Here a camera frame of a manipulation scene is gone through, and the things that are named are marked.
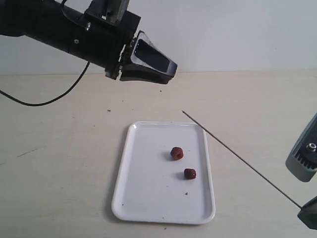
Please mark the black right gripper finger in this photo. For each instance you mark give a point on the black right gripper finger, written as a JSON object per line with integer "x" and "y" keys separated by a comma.
{"x": 308, "y": 214}

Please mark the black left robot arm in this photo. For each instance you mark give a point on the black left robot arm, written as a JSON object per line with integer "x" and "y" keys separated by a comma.
{"x": 43, "y": 21}

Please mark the red date piece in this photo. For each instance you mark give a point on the red date piece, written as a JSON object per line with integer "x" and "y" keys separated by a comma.
{"x": 176, "y": 153}
{"x": 190, "y": 173}

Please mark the white rectangular plastic tray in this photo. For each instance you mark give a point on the white rectangular plastic tray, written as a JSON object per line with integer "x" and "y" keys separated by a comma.
{"x": 150, "y": 185}

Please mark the thin metal skewer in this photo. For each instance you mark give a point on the thin metal skewer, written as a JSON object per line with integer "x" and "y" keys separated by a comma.
{"x": 242, "y": 160}

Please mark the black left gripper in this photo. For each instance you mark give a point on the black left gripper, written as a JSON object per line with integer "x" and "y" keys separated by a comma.
{"x": 101, "y": 43}

